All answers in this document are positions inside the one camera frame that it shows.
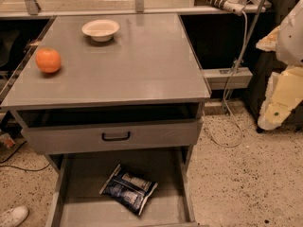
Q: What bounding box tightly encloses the black floor cable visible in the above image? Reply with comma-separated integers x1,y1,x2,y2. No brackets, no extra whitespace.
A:
0,139,51,173

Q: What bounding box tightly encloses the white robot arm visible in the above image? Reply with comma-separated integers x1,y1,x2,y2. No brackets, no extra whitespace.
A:
256,9,303,131

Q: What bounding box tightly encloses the blue chip bag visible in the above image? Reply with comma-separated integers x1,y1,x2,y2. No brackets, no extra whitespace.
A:
99,164,158,216

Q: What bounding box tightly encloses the orange fruit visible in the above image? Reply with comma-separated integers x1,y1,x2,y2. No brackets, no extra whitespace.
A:
35,48,62,74

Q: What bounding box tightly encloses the open middle drawer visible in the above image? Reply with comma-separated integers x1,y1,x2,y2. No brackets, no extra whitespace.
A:
45,148,198,227

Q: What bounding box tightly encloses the white sneaker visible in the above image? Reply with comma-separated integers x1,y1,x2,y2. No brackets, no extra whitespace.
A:
0,205,29,227

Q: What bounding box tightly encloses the white power strip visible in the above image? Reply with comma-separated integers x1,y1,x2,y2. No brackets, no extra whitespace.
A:
203,0,244,16

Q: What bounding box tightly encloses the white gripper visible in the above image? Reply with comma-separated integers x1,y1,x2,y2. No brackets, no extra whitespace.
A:
258,66,303,131

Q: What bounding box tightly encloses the white power cable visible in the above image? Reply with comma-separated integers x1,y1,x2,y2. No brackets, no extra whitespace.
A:
202,10,249,148

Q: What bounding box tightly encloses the closed top drawer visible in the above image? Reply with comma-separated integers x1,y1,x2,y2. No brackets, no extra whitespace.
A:
22,119,202,155

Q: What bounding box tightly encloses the black drawer handle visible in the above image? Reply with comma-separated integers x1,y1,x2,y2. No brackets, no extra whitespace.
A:
101,131,131,142

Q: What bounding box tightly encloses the white paper bowl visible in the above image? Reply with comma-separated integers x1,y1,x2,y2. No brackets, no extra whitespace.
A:
81,20,120,43

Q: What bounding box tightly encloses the grey drawer cabinet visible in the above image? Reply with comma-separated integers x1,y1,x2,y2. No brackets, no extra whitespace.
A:
0,12,212,227

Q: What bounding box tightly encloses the small red white object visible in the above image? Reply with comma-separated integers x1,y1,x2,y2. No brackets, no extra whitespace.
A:
0,133,15,148

